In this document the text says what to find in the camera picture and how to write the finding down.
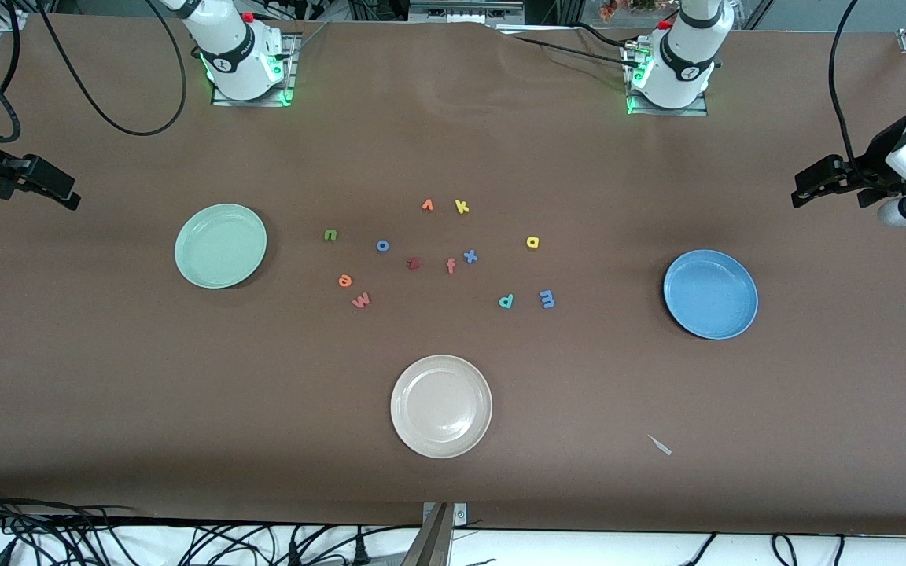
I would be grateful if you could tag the grey metal background structure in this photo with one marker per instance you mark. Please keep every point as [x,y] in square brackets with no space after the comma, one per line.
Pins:
[465,9]

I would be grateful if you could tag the black power plug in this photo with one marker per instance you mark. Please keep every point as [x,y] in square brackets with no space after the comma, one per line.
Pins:
[360,550]

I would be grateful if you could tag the small orange background object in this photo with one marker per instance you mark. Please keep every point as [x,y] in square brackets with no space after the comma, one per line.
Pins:
[609,9]

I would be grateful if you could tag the blue foam letter m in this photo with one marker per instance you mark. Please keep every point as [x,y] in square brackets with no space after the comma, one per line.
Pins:
[550,299]

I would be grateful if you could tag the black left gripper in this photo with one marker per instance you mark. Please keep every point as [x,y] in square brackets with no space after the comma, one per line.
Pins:
[871,167]

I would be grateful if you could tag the brown table cover sheet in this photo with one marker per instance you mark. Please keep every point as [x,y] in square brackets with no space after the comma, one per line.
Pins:
[107,377]

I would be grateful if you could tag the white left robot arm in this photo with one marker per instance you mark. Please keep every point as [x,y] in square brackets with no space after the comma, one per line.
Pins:
[681,63]

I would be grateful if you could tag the small white paper scrap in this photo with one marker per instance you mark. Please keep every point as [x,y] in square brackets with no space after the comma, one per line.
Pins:
[660,445]

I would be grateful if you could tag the light green plate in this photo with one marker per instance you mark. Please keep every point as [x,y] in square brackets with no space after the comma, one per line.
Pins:
[221,246]

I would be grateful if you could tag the pink foam letter w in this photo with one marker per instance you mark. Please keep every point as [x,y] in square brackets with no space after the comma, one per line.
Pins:
[361,301]

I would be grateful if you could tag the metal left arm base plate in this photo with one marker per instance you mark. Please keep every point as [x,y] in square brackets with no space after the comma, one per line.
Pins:
[638,108]

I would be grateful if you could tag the beige plate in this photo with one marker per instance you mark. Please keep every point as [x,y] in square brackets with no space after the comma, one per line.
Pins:
[441,406]

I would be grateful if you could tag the blue plate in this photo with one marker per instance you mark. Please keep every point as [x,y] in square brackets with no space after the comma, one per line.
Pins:
[711,295]

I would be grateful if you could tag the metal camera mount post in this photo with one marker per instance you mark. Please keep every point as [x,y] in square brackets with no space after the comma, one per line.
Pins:
[439,542]

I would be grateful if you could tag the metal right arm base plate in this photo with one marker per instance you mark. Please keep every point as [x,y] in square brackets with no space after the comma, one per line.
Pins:
[291,71]

